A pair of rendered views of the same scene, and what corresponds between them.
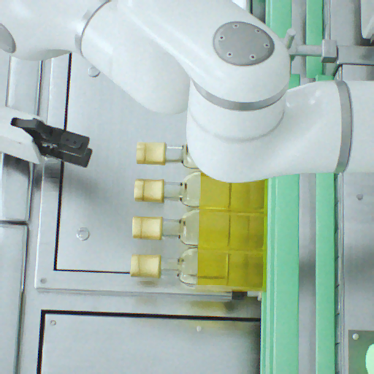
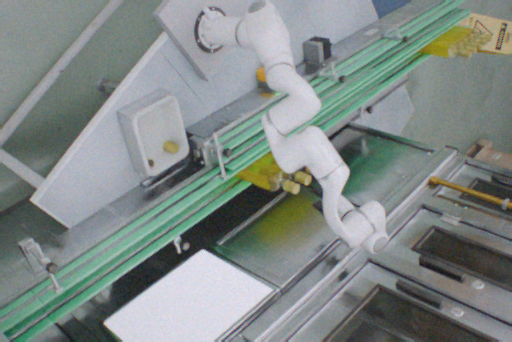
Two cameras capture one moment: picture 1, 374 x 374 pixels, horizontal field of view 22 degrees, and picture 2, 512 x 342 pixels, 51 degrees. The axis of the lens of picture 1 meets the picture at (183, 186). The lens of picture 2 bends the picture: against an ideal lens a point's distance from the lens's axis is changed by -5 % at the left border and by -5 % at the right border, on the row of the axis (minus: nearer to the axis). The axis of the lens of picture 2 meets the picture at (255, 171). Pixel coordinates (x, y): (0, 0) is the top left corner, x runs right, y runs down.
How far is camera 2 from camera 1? 1.85 m
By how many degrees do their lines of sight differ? 67
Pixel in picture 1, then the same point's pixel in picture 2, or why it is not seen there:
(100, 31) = (285, 58)
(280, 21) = (202, 191)
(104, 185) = (317, 223)
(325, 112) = not seen: hidden behind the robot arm
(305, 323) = not seen: hidden behind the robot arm
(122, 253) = not seen: hidden behind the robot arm
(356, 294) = (269, 97)
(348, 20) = (181, 176)
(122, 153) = (300, 229)
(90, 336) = (363, 195)
